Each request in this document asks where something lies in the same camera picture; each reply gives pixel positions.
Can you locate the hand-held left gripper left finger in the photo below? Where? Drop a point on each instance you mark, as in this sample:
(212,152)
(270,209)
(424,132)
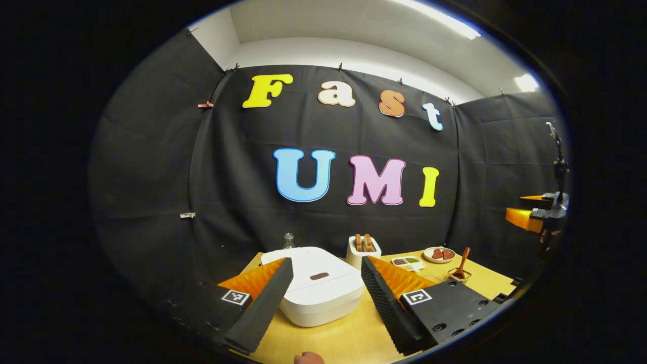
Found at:
(263,308)

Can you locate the row of black cloth clips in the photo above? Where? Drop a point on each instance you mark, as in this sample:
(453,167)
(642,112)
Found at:
(340,67)

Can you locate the brown wooden spoon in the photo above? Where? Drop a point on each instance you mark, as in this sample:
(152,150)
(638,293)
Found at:
(464,258)

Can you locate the white toaster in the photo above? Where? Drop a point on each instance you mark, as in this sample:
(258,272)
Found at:
(356,260)

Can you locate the white divided grain dish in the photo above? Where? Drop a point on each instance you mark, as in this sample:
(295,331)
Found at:
(418,264)

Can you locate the bread slice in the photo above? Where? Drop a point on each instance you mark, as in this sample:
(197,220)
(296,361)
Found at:
(358,242)
(368,242)

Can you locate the white rice cooker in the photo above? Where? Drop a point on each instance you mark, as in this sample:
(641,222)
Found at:
(323,308)

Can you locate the small glass bottle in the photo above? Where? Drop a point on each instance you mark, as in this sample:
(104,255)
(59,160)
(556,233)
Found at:
(288,241)

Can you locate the black backdrop cloth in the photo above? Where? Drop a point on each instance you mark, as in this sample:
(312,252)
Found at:
(328,131)

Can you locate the white round plate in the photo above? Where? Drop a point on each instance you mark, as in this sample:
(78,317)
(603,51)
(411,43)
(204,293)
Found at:
(427,257)

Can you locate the red heart-shaped food piece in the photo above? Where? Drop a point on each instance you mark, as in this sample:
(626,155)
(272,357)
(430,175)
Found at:
(437,254)
(448,255)

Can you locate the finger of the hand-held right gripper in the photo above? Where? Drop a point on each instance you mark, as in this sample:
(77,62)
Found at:
(536,198)
(520,218)

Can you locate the ceiling light panel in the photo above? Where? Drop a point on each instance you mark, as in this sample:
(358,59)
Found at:
(526,83)

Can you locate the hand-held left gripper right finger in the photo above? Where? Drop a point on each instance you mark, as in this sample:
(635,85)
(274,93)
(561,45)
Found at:
(386,303)

